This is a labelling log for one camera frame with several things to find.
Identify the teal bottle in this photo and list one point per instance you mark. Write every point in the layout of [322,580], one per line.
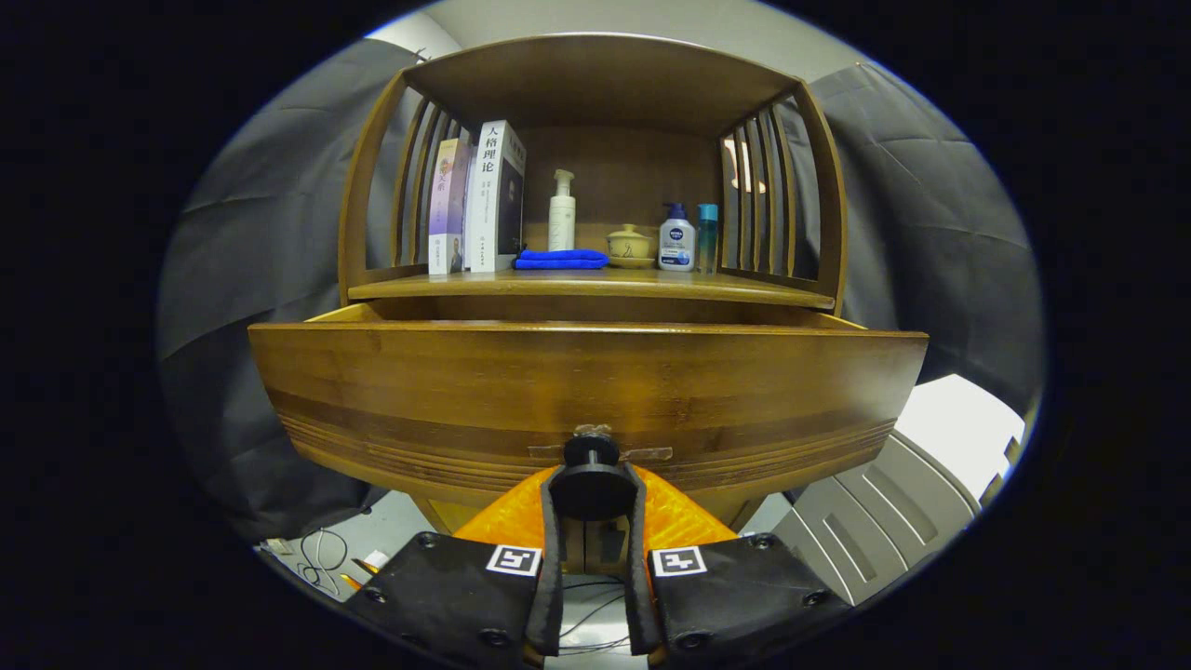
[707,237]

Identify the white lotion bottle blue cap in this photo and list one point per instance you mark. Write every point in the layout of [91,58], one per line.
[676,244]

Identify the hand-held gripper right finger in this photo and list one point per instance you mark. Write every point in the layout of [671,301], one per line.
[744,596]

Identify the wooden drawer with black knob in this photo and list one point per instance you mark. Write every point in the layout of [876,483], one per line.
[558,381]

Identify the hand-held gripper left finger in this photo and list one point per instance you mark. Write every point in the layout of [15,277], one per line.
[447,596]

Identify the wooden cabinet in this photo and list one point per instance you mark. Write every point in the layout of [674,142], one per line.
[605,84]

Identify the thick white book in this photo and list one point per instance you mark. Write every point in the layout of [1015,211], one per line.
[486,205]

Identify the grey slatted chair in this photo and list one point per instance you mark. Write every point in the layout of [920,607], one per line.
[865,521]

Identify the beige lidded teacup with saucer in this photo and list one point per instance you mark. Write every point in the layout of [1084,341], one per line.
[630,247]

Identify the folded blue cloth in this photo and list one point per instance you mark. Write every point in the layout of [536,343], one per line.
[558,260]

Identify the purple book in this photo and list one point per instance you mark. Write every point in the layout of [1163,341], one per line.
[447,205]

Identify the wooden countertop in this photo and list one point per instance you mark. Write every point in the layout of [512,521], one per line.
[605,285]

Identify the white pump bottle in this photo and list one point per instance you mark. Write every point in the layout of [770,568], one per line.
[561,219]

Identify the white table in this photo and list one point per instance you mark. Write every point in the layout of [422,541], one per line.
[958,428]

